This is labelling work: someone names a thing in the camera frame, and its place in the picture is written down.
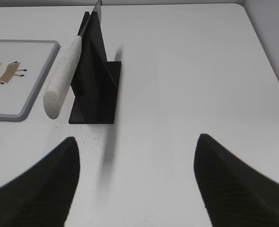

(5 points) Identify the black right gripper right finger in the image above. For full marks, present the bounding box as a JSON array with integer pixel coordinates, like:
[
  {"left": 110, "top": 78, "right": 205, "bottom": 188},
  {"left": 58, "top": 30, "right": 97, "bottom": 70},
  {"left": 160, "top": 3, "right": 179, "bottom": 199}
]
[{"left": 193, "top": 134, "right": 279, "bottom": 227}]

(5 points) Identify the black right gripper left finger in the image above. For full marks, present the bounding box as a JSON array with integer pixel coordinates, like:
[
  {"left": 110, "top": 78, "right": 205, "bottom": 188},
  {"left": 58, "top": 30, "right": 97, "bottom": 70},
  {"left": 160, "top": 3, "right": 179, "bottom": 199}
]
[{"left": 0, "top": 137, "right": 79, "bottom": 227}]

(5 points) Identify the white handled kitchen knife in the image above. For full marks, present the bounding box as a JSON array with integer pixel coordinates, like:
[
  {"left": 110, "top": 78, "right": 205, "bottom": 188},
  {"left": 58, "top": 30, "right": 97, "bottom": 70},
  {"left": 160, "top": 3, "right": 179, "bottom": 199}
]
[{"left": 43, "top": 0, "right": 102, "bottom": 120}]

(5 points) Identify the black knife stand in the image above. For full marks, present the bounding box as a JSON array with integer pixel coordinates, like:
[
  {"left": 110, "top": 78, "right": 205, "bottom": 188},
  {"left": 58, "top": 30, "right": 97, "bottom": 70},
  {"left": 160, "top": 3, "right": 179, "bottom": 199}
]
[{"left": 69, "top": 11, "right": 122, "bottom": 124}]

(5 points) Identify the white grey deer cutting board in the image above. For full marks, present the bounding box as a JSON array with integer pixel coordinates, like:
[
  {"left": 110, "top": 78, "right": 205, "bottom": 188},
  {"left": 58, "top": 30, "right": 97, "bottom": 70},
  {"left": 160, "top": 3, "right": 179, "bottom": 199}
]
[{"left": 0, "top": 39, "right": 61, "bottom": 122}]

